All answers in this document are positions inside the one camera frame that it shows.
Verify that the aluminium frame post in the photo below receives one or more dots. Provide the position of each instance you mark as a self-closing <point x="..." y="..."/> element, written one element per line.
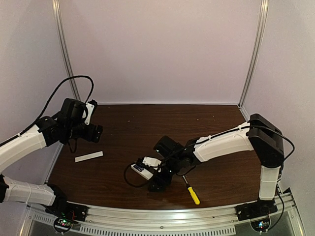
<point x="62" y="38"/>
<point x="262" y="18"/>

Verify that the yellow handled screwdriver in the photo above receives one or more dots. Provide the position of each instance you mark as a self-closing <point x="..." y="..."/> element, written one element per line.
<point x="191" y="191"/>

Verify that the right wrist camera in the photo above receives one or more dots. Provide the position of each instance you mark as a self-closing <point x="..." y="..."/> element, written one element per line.
<point x="149" y="162"/>

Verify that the front aluminium rail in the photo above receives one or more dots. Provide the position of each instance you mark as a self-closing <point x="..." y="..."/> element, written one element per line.
<point x="211" y="221"/>

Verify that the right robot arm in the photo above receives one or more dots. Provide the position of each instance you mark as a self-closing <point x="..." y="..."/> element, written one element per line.
<point x="257" y="134"/>

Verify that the left aluminium frame post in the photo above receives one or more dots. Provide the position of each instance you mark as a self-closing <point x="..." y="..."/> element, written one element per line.
<point x="62" y="38"/>

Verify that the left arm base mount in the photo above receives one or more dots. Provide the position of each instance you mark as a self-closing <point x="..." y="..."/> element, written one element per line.
<point x="70" y="211"/>

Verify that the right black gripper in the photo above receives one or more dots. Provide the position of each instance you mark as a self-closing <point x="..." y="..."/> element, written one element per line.
<point x="160" y="180"/>

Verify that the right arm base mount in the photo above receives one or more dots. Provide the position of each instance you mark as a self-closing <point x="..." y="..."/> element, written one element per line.
<point x="254" y="210"/>

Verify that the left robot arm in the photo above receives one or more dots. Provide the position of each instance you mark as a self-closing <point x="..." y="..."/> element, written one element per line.
<point x="72" y="122"/>

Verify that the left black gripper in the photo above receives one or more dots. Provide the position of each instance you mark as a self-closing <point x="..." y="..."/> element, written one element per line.
<point x="96" y="132"/>

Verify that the white remote control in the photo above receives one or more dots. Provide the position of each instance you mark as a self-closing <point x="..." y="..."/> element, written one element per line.
<point x="143" y="172"/>

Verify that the white remote battery cover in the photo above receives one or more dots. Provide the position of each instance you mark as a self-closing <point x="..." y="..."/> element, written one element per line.
<point x="88" y="156"/>

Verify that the right aluminium frame post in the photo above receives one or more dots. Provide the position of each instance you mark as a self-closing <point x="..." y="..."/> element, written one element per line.
<point x="262" y="18"/>

